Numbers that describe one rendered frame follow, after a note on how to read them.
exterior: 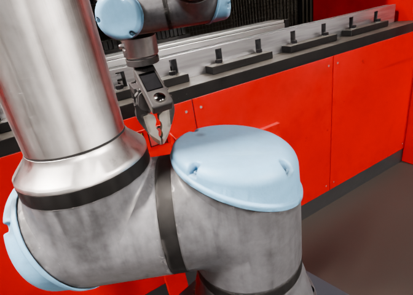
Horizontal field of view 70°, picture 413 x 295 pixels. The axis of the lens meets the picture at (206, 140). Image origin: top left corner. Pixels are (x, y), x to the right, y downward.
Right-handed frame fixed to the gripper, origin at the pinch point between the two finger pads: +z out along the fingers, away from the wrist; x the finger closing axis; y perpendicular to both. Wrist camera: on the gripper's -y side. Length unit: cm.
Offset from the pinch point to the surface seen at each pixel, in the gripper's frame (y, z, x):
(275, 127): 30, 26, -55
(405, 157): 37, 84, -162
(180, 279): -4.1, 45.1, 4.1
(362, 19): 54, -4, -127
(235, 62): 40, -3, -43
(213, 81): 31.3, -0.2, -29.2
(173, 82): 36.5, -1.9, -15.8
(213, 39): 72, -6, -49
